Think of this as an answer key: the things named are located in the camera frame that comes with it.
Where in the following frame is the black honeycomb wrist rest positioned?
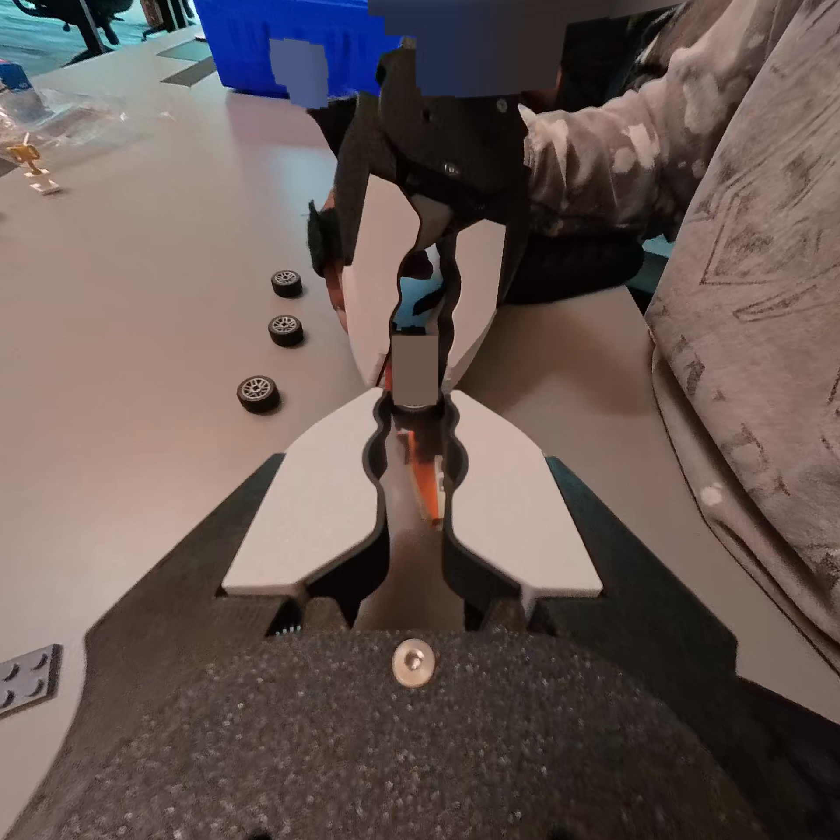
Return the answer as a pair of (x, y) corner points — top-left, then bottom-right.
(506, 230), (647, 305)

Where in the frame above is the person's right hand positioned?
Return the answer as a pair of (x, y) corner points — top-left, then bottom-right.
(306, 197), (353, 332)

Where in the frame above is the gold lego trophy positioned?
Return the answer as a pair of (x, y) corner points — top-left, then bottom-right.
(4, 132), (63, 198)

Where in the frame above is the black office chair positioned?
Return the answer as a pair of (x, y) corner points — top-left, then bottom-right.
(14, 0), (132, 53)

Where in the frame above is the blue storage bin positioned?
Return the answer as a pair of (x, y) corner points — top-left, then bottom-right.
(195, 0), (395, 99)

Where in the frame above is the clear plastic bag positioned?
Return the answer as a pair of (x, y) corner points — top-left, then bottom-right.
(0, 86), (145, 152)

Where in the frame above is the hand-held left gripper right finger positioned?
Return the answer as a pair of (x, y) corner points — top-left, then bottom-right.
(444, 390), (605, 602)

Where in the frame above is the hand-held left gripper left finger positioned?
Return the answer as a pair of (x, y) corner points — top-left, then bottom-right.
(221, 388), (392, 598)

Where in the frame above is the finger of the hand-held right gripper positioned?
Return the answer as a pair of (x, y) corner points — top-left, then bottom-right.
(440, 217), (510, 391)
(346, 175), (424, 388)

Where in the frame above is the grey lego plate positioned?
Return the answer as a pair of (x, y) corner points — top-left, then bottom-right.
(0, 644), (64, 719)

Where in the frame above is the orange white lego car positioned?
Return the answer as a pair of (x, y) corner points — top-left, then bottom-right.
(394, 405), (447, 526)

